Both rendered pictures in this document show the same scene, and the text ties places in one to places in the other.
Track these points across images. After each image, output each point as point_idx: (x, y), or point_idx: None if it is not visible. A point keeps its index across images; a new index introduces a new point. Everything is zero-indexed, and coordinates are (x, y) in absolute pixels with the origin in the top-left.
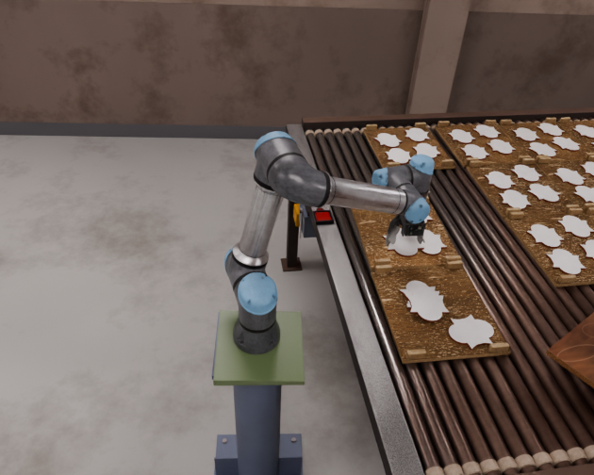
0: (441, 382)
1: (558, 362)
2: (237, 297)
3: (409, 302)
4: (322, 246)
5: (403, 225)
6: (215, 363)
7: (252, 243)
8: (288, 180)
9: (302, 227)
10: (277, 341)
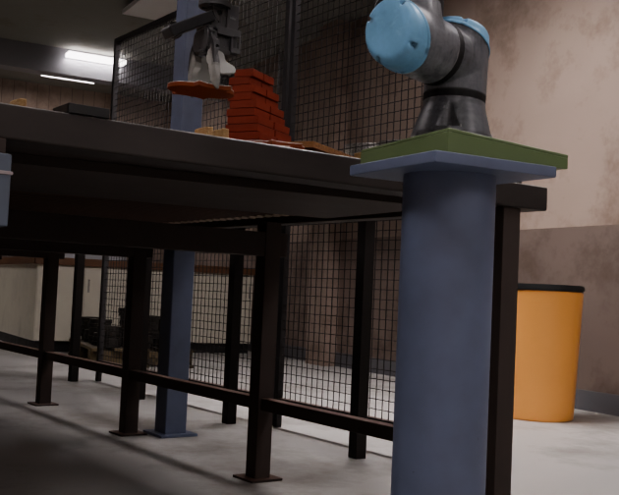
0: None
1: (319, 148)
2: (475, 48)
3: (279, 144)
4: (177, 131)
5: (232, 38)
6: (542, 149)
7: None
8: None
9: None
10: None
